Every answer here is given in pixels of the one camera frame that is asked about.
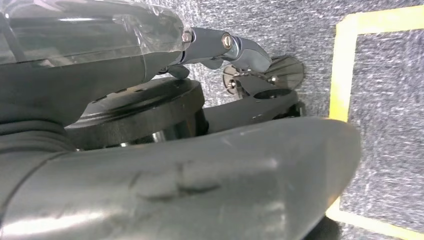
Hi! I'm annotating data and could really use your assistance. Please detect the left robot arm sleeve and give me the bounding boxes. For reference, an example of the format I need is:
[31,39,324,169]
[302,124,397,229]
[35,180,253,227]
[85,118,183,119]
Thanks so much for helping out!
[0,119,76,213]

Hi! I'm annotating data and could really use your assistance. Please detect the yellow floor tape square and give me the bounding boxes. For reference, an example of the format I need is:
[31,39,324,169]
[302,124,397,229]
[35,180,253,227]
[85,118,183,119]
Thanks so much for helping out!
[325,4,424,240]

